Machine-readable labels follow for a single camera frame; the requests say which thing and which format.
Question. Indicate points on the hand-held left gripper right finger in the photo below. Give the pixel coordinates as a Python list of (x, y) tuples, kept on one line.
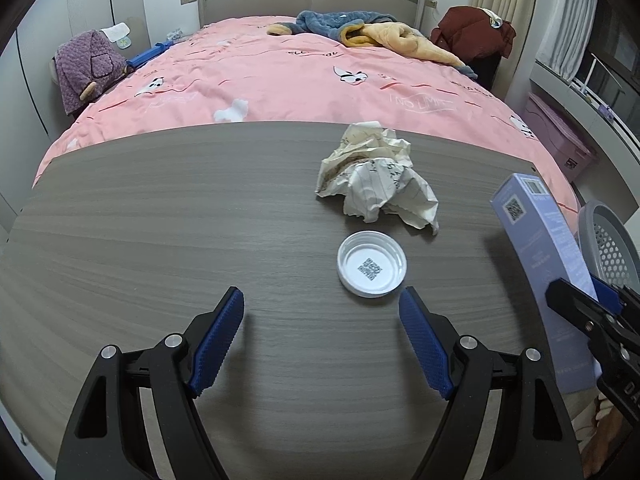
[(425, 345)]

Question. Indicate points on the black chair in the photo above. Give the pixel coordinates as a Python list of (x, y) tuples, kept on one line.
[(485, 72)]

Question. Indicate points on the white sheer curtain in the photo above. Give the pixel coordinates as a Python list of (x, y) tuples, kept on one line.
[(570, 25)]

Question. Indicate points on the white cloth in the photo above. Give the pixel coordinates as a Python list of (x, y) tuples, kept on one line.
[(117, 35)]

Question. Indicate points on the crumpled paper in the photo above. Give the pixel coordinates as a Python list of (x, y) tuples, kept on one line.
[(375, 175)]

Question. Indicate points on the white round plastic lid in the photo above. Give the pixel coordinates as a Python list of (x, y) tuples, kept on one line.
[(372, 265)]

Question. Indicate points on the pink plastic storage box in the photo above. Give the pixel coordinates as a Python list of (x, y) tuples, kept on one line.
[(560, 135)]

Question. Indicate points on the lavender cardboard box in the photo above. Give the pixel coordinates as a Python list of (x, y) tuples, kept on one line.
[(545, 260)]

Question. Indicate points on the blue flat box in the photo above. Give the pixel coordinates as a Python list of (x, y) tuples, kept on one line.
[(147, 55)]

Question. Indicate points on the dark red jacket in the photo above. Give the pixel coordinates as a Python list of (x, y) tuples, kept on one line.
[(470, 30)]

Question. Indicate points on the white thin rod stand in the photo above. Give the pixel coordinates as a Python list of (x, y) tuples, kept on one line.
[(590, 77)]

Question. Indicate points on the small purple object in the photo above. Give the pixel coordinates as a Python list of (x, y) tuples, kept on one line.
[(607, 111)]

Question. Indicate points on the bed with pink cover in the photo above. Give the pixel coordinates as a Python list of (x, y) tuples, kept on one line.
[(280, 85)]

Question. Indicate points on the person's right hand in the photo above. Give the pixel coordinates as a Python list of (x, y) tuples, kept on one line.
[(607, 435)]

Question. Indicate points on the purple fleece garment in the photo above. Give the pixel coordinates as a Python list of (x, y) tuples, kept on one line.
[(85, 70)]

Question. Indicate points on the grey perforated plastic basket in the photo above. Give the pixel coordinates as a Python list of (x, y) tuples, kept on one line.
[(612, 245)]

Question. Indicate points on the yellow fleece garment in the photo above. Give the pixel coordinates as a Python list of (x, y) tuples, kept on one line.
[(400, 40)]

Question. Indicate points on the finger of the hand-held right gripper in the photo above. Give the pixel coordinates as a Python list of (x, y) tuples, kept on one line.
[(570, 300), (607, 292)]

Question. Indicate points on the dark window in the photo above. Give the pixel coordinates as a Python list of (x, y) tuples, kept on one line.
[(622, 35)]

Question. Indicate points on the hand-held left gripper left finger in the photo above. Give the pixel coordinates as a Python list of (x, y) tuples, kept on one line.
[(215, 340)]

